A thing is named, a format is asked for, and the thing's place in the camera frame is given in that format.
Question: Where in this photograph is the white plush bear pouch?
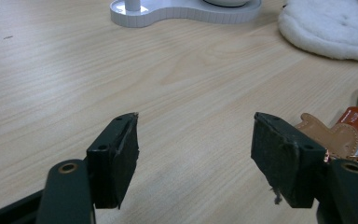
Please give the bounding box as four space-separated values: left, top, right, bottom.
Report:
277 0 358 63

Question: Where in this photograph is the white round dish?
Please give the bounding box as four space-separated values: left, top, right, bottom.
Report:
202 0 252 8

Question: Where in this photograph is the green rope keychain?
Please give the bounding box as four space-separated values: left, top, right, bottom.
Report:
294 85 358 163

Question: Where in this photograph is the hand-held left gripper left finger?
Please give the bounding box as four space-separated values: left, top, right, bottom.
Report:
86 112 140 210

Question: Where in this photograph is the white hanger stand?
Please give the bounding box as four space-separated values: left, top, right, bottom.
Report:
109 0 263 29

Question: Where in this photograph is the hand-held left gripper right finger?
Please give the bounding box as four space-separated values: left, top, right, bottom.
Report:
250 112 328 209

